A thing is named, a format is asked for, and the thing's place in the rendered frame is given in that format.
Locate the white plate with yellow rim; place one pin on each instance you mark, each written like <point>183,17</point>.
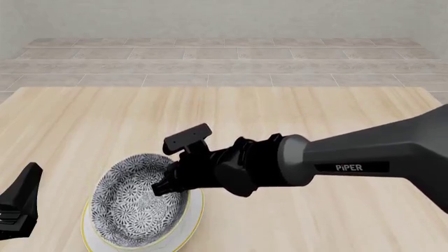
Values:
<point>185,223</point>

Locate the grey and black right robot arm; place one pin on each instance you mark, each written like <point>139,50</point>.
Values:
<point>350,155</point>

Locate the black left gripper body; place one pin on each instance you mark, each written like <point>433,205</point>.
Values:
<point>17,223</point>

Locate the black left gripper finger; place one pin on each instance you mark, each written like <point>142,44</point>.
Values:
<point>24,189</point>

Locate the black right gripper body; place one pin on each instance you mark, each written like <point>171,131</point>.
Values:
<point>197,170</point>

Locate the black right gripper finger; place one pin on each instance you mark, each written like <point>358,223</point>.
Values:
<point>167,183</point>

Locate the small flat black plate on stalk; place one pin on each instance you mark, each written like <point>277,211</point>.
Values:
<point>187,137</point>

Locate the black and white patterned bowl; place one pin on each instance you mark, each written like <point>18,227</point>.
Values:
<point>136,199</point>

